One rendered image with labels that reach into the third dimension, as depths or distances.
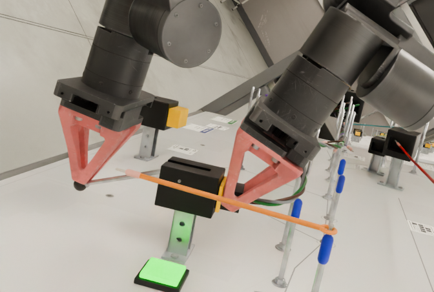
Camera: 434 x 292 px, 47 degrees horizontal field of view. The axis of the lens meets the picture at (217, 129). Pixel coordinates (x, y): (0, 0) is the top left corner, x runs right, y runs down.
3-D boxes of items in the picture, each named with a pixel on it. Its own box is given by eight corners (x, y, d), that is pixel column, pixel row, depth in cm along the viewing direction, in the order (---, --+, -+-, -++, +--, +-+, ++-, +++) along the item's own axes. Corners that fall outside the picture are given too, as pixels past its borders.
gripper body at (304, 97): (303, 145, 52) (346, 85, 51) (308, 167, 42) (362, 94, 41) (251, 108, 52) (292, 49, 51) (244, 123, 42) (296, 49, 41)
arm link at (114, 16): (157, -23, 50) (106, -43, 46) (195, -10, 45) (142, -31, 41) (135, 43, 52) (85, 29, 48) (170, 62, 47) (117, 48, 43)
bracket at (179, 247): (172, 240, 53) (181, 196, 52) (194, 246, 52) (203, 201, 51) (160, 258, 48) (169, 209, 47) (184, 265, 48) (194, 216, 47)
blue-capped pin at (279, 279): (272, 278, 48) (291, 194, 47) (287, 282, 48) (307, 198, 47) (270, 285, 47) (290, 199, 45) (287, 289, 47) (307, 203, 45)
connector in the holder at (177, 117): (174, 123, 82) (177, 105, 81) (186, 125, 81) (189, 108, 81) (165, 126, 78) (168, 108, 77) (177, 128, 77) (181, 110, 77)
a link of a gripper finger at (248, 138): (258, 212, 52) (312, 139, 50) (255, 238, 45) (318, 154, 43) (204, 174, 52) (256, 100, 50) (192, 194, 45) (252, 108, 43)
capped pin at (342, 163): (335, 219, 69) (350, 159, 68) (332, 221, 68) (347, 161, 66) (325, 216, 70) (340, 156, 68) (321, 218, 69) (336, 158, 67)
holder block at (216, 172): (165, 192, 52) (172, 155, 51) (218, 205, 51) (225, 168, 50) (154, 205, 48) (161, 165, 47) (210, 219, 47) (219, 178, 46)
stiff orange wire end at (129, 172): (119, 170, 40) (120, 163, 40) (337, 233, 35) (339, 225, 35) (111, 174, 39) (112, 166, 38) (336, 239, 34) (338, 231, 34)
